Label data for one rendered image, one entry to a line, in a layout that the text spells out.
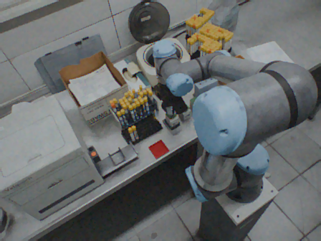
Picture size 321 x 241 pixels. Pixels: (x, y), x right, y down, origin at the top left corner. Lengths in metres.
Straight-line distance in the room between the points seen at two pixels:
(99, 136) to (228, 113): 0.89
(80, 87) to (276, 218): 1.49
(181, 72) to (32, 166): 0.54
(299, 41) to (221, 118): 1.31
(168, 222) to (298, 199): 0.90
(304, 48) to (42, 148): 1.37
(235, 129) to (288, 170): 1.77
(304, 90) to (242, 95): 0.10
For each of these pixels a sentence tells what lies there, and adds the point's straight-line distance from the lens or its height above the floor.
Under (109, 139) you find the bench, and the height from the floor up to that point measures 0.88.
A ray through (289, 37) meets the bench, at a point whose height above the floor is 0.87.
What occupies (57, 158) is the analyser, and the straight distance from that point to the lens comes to 0.90.
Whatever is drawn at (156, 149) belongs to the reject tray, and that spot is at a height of 0.88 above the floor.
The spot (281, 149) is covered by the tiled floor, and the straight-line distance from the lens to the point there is 2.27.
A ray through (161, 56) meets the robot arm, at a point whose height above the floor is 1.31.
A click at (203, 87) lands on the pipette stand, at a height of 0.97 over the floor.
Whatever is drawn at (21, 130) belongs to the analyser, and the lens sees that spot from 1.01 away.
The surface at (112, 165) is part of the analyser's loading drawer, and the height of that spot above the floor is 0.92.
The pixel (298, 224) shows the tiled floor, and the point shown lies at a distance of 2.07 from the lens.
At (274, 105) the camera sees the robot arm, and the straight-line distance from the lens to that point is 0.47.
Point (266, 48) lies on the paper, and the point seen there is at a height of 0.89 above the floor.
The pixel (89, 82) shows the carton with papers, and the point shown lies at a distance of 1.40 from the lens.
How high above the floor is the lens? 1.88
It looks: 54 degrees down
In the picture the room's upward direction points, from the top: 8 degrees counter-clockwise
